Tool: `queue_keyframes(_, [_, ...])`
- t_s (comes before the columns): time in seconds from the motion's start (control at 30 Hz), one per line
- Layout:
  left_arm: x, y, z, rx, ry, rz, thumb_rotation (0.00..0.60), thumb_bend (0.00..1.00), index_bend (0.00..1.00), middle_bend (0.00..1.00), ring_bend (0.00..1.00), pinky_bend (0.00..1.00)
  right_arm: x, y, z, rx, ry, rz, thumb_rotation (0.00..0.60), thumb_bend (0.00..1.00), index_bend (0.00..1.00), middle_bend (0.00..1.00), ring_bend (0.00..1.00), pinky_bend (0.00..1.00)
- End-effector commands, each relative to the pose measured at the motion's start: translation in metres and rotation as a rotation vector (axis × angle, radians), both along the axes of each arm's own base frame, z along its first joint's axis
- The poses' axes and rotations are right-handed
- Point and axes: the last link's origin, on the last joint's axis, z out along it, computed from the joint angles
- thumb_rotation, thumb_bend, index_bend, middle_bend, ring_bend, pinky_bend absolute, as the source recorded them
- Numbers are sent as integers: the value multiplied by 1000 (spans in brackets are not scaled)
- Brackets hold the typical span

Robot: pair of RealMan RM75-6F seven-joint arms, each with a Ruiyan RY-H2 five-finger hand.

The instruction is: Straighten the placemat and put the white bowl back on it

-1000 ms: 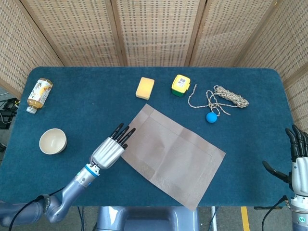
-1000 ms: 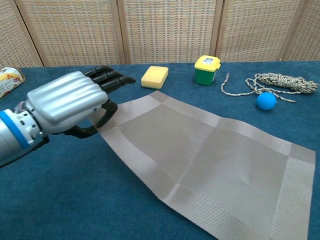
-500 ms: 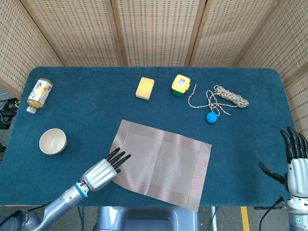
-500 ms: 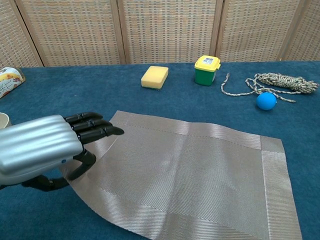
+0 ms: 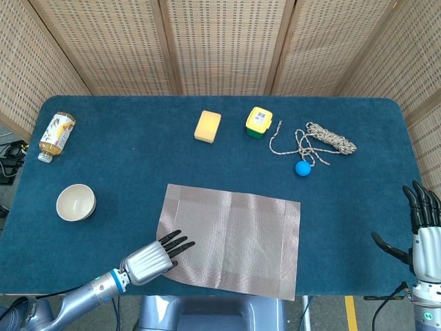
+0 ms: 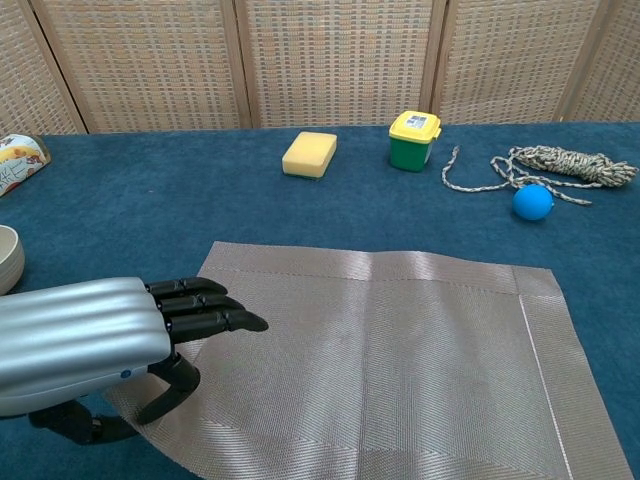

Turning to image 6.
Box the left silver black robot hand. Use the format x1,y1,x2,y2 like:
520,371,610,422
0,276,270,446

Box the cream bowl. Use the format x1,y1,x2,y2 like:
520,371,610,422
0,224,26,296

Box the brown woven placemat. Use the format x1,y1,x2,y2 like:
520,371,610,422
99,240,636,480

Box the blue carpet table cover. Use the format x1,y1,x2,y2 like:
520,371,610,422
0,121,640,480

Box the tea bottle with label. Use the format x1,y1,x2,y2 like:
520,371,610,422
0,133,53,198

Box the woven bamboo screen panel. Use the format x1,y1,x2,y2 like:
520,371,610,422
557,0,640,124
233,0,447,129
432,0,614,126
0,0,89,136
29,0,254,135

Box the yellow sponge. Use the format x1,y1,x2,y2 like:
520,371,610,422
281,131,338,182

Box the green container yellow lid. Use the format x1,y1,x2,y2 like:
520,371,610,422
388,110,444,173

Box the blue ball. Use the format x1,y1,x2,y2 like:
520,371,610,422
511,183,555,222

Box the beige braided rope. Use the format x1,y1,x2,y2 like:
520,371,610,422
440,144,640,208

